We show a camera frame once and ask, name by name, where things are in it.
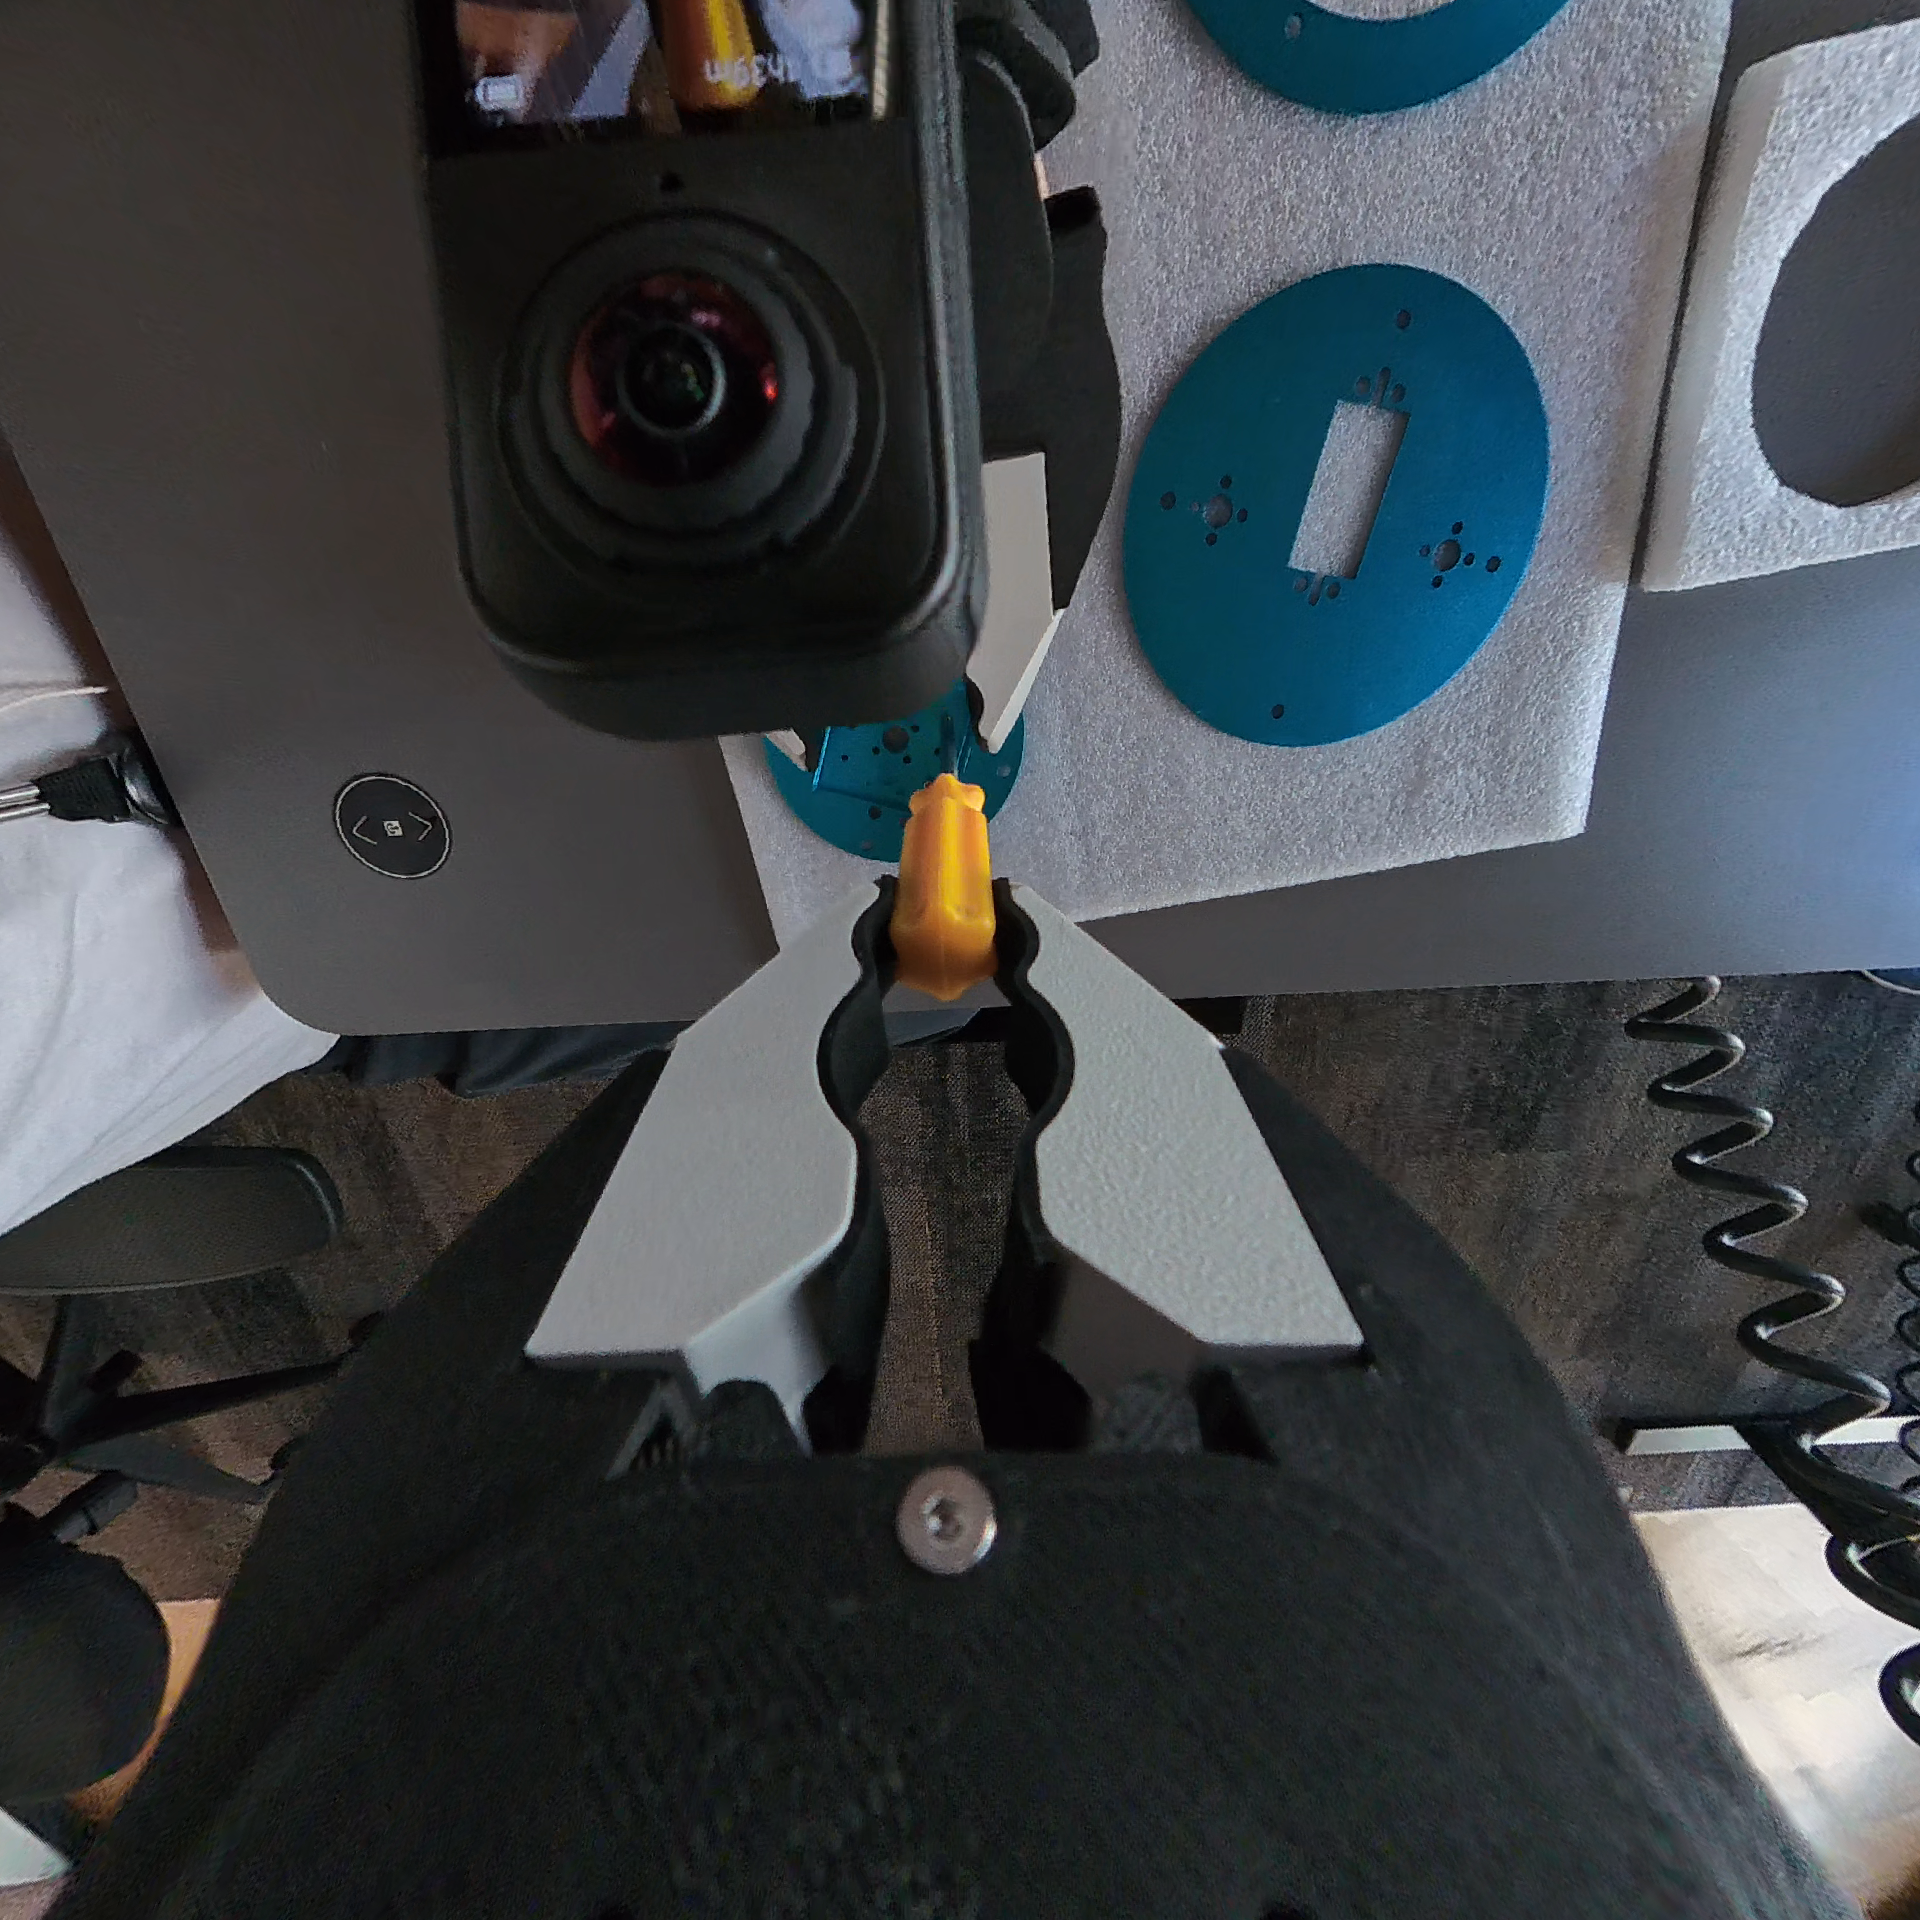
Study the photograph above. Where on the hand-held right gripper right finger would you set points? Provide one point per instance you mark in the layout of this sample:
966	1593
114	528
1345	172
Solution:
1187	1199

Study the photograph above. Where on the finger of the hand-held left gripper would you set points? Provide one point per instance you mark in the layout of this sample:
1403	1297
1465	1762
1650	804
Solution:
1016	540

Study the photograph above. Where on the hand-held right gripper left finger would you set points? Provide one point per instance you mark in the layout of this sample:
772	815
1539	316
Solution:
721	1199

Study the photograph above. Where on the blue metal bracket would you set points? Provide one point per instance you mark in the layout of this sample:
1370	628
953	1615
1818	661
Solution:
884	749

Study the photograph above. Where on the small blue perforated disc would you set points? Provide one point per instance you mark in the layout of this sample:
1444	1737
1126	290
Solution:
839	818

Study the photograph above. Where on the round desk control panel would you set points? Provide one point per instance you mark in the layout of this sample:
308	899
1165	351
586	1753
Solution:
395	827

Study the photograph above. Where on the large blue disc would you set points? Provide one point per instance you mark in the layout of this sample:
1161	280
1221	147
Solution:
1199	630

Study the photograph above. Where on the white foam sheet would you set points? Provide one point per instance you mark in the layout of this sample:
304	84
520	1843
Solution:
1170	180

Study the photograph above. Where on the black office chair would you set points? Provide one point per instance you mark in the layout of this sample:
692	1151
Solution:
165	1214

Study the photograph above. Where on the person's white shirt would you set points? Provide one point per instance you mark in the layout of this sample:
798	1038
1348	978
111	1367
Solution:
105	974

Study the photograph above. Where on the white foam square frame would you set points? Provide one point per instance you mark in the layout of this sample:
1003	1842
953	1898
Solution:
1710	448

